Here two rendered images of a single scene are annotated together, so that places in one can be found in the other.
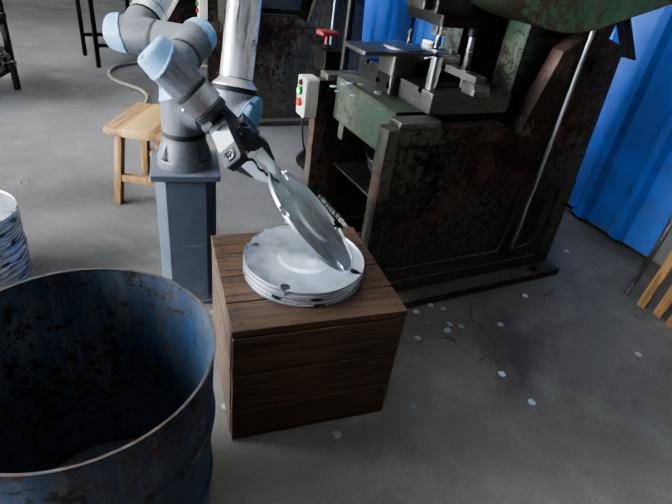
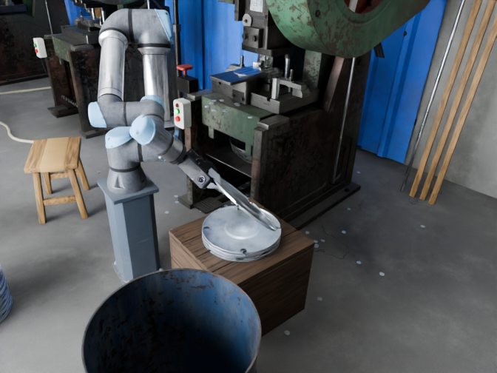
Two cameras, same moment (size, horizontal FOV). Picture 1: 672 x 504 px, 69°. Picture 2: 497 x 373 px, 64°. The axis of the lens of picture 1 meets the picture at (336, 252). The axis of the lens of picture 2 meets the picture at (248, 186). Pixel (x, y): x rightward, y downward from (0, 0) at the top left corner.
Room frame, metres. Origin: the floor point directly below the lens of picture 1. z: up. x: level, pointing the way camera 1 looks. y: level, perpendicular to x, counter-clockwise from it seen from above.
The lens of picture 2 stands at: (-0.15, 0.41, 1.27)
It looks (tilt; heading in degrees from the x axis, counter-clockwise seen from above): 31 degrees down; 343
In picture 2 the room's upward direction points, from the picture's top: 3 degrees clockwise
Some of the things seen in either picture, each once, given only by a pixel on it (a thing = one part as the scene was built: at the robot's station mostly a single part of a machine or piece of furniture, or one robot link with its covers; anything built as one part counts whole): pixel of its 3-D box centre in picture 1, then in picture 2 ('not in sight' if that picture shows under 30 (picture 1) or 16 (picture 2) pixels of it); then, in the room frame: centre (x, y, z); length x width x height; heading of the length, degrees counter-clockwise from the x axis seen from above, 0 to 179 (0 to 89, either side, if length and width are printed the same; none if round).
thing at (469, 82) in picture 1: (467, 70); (292, 81); (1.54, -0.31, 0.76); 0.17 x 0.06 x 0.10; 30
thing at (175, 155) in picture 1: (184, 146); (126, 173); (1.29, 0.46, 0.50); 0.15 x 0.15 x 0.10
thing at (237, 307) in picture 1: (297, 323); (239, 271); (0.99, 0.07, 0.18); 0.40 x 0.38 x 0.35; 113
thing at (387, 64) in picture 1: (386, 68); (239, 87); (1.60, -0.07, 0.72); 0.25 x 0.14 x 0.14; 120
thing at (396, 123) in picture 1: (494, 176); (319, 140); (1.53, -0.48, 0.45); 0.92 x 0.12 x 0.90; 120
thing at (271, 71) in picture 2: (433, 56); (264, 72); (1.69, -0.22, 0.76); 0.15 x 0.09 x 0.05; 30
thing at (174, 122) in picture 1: (185, 105); (124, 146); (1.29, 0.46, 0.62); 0.13 x 0.12 x 0.14; 83
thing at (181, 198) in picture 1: (188, 229); (133, 229); (1.29, 0.46, 0.23); 0.19 x 0.19 x 0.45; 19
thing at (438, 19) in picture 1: (444, 20); (267, 50); (1.69, -0.23, 0.86); 0.20 x 0.16 x 0.05; 30
